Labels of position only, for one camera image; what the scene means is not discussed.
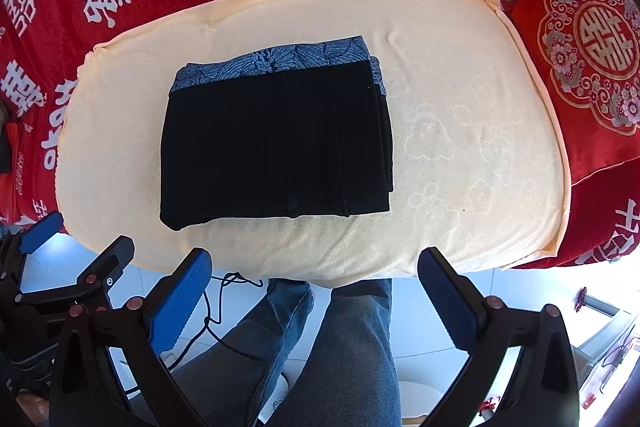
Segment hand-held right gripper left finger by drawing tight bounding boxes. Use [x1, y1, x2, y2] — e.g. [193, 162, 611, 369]
[49, 248, 213, 427]

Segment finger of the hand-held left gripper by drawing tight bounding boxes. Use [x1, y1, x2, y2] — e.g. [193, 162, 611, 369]
[0, 211, 66, 288]
[17, 235, 136, 309]

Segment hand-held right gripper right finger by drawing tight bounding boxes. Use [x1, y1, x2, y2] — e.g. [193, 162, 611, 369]
[417, 247, 581, 427]

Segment black pants with patterned waistband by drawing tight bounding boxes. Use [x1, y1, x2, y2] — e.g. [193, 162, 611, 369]
[159, 35, 393, 231]

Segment person's left leg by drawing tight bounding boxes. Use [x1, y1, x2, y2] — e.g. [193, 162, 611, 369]
[150, 278, 316, 427]

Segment person's leg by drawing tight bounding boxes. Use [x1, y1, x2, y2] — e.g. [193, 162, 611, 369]
[270, 278, 401, 427]
[150, 278, 316, 427]

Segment person's right leg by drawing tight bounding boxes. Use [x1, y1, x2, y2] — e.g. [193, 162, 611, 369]
[270, 278, 401, 427]

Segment white shoe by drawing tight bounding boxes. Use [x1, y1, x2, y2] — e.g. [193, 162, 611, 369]
[271, 371, 292, 424]

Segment metal framed furniture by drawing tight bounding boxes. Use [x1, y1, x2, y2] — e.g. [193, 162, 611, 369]
[570, 292, 640, 410]

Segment red embroidered cushion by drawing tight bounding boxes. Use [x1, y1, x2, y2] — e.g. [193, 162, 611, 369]
[507, 0, 640, 188]

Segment black cable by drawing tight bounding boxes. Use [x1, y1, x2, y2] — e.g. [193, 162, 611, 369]
[162, 272, 266, 370]

